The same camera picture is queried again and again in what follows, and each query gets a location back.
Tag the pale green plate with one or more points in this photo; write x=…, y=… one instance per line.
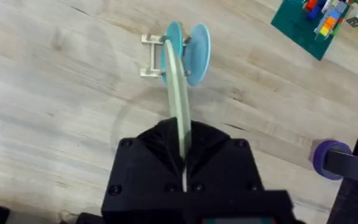
x=176, y=93

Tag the blue plate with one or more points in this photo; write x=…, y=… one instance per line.
x=197, y=56
x=175, y=35

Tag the small white peg rack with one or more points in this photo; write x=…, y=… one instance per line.
x=151, y=56

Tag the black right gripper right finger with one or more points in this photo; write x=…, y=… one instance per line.
x=222, y=165

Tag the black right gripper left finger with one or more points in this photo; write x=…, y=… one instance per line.
x=145, y=165

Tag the green board with toy blocks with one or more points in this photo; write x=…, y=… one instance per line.
x=306, y=28

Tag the purple tape roll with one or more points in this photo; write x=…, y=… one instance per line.
x=320, y=158

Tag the dark grey bar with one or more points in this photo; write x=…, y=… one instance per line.
x=353, y=168

